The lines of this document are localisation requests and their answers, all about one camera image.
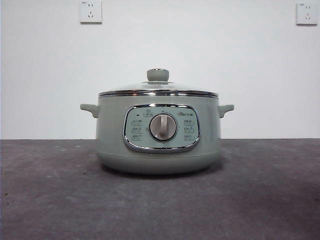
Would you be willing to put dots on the glass lid with green knob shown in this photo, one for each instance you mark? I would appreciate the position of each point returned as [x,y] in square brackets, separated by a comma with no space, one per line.
[157,74]

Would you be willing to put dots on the sage green electric cooking pot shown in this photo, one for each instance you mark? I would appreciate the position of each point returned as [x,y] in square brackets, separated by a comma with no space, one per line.
[112,140]

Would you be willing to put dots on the white wall socket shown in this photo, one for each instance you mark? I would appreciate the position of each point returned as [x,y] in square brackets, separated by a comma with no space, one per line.
[306,13]
[91,12]

